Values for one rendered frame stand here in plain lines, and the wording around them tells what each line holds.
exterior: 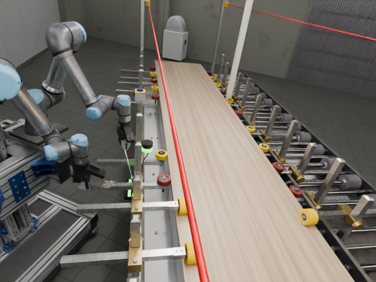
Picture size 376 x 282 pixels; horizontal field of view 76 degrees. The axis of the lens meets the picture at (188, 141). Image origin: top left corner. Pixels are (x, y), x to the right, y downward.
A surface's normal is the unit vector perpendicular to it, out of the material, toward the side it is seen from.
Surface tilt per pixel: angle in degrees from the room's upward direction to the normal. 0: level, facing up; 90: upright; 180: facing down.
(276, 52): 90
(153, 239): 0
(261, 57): 90
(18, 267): 0
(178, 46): 90
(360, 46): 90
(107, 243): 0
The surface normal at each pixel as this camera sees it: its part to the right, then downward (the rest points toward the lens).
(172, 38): -0.30, 0.47
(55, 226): 0.11, -0.84
